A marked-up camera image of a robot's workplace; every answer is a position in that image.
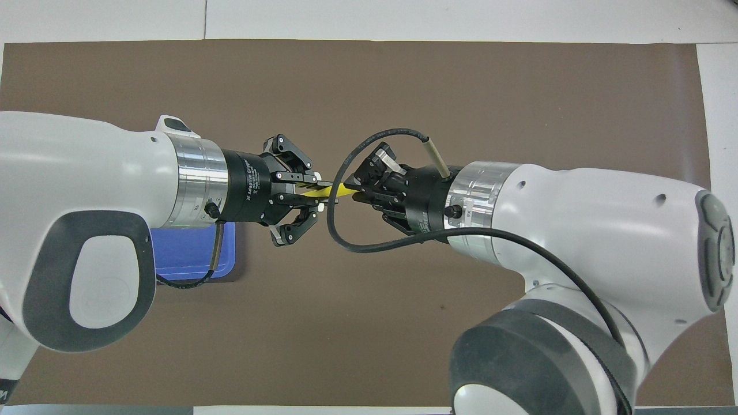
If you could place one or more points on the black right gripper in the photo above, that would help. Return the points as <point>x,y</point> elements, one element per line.
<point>421,199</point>

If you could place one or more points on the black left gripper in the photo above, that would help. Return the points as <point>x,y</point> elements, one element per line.
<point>251,187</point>

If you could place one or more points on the yellow marker pen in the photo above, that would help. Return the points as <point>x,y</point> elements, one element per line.
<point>346,189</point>

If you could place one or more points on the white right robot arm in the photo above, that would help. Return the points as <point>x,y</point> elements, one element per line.
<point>605,230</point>

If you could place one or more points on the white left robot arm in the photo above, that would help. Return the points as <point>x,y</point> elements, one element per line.
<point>86,173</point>

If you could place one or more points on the blue plastic tray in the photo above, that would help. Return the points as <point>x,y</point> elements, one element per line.
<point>184,253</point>

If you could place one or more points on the brown table mat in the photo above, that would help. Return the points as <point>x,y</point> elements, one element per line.
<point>369,80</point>

